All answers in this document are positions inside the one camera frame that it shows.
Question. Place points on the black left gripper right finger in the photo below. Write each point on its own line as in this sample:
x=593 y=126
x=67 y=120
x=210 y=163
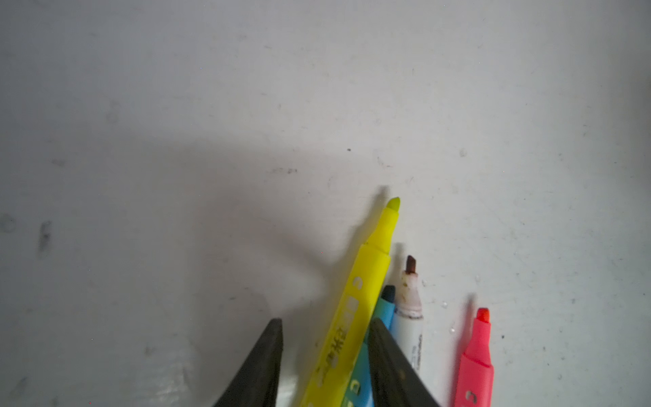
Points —
x=394 y=382

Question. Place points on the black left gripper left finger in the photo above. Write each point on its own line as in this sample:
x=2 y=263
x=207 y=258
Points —
x=256 y=383

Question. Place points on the yellow highlighter pen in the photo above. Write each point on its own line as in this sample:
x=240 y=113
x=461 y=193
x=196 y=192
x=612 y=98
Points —
x=329 y=379

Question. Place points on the white marker pen red end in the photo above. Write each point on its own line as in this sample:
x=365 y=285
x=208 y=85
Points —
x=408 y=321

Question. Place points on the pink highlighter pen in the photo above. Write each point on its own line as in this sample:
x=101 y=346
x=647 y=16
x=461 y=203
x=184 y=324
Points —
x=475 y=378

